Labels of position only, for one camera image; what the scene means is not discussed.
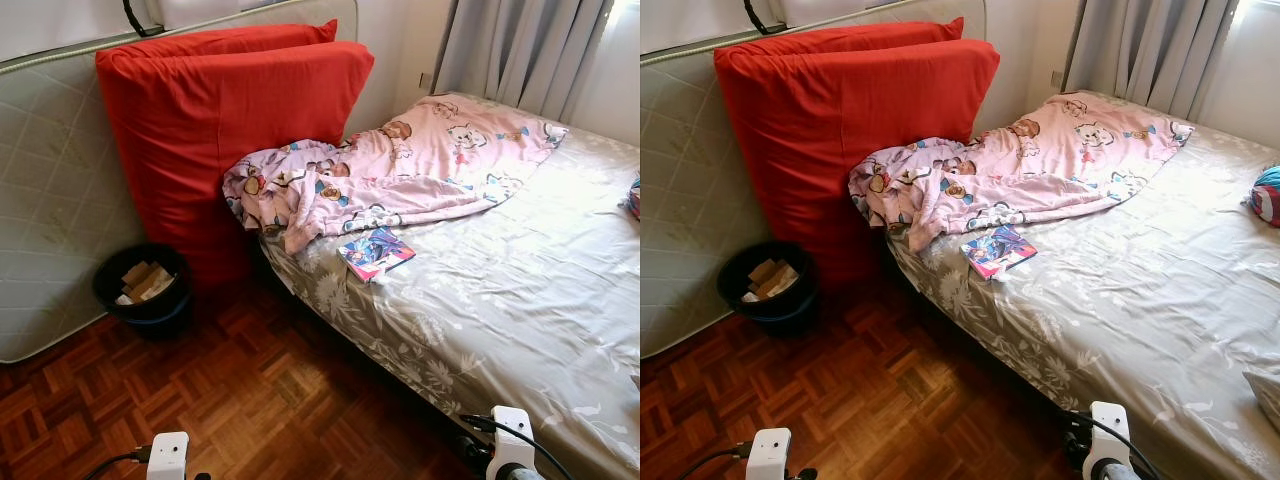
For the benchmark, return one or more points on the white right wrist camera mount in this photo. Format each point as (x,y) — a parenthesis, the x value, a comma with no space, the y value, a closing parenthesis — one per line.
(510,430)
(1108,430)

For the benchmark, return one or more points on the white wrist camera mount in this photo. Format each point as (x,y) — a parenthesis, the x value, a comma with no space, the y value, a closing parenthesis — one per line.
(168,455)
(1108,430)
(768,452)
(510,430)

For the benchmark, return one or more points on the large grey floral pillow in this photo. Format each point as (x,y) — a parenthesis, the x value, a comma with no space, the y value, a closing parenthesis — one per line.
(1268,398)

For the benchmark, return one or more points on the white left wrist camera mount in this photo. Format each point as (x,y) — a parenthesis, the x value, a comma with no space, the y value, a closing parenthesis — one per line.
(168,455)
(768,452)

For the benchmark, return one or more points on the colourful comic book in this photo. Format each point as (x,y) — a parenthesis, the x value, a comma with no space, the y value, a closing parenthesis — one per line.
(375,253)
(998,250)

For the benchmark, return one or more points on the grey curtain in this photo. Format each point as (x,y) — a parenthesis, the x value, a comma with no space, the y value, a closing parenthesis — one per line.
(1150,50)
(520,50)

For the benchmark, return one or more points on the white quilted mattress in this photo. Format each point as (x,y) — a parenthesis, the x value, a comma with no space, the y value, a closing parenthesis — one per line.
(680,200)
(50,200)

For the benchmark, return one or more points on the bed with grey floral sheet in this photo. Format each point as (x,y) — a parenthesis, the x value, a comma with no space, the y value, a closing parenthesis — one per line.
(1150,300)
(520,290)

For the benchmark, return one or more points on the large red pillow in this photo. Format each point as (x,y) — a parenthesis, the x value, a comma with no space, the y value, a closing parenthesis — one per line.
(840,130)
(240,38)
(860,36)
(220,130)

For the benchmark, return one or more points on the black waste bin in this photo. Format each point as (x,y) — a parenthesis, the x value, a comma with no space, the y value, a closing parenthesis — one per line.
(110,290)
(735,290)

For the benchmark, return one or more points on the pink cartoon print blanket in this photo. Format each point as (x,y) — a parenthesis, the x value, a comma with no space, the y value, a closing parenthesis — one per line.
(440,160)
(1070,155)

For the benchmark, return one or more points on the red white blue bolster pillow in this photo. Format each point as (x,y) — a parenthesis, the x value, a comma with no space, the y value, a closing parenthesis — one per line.
(1268,195)
(634,200)

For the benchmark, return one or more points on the brown cardboard pieces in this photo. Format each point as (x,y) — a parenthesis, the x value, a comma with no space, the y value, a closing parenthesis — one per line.
(148,282)
(772,278)

